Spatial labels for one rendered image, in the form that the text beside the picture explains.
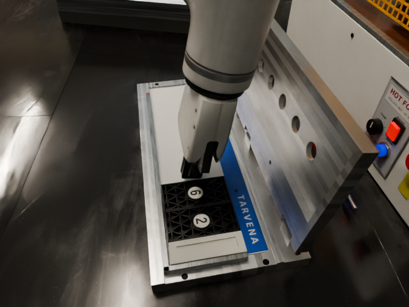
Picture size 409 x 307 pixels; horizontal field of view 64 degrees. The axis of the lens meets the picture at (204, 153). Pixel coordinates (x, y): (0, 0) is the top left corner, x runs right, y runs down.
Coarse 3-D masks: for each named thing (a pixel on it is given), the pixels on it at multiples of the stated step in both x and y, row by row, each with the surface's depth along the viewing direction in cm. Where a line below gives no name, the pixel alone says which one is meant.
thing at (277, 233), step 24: (144, 96) 67; (144, 120) 62; (144, 144) 57; (240, 144) 57; (144, 168) 53; (144, 192) 50; (264, 192) 50; (264, 216) 47; (288, 240) 43; (240, 264) 42; (264, 264) 42; (288, 264) 43; (168, 288) 41
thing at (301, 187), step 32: (288, 64) 44; (256, 96) 54; (288, 96) 44; (320, 96) 35; (256, 128) 52; (288, 128) 44; (320, 128) 37; (352, 128) 31; (288, 160) 44; (320, 160) 37; (352, 160) 30; (288, 192) 42; (320, 192) 37; (288, 224) 42; (320, 224) 37
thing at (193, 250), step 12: (192, 240) 43; (204, 240) 43; (216, 240) 43; (228, 240) 43; (240, 240) 43; (180, 252) 42; (192, 252) 42; (204, 252) 42; (216, 252) 42; (228, 252) 42; (240, 252) 42
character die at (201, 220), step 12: (216, 204) 47; (228, 204) 47; (168, 216) 46; (180, 216) 45; (192, 216) 45; (204, 216) 45; (216, 216) 45; (228, 216) 46; (168, 228) 45; (180, 228) 45; (192, 228) 44; (204, 228) 44; (216, 228) 45; (228, 228) 44; (168, 240) 43; (180, 240) 43
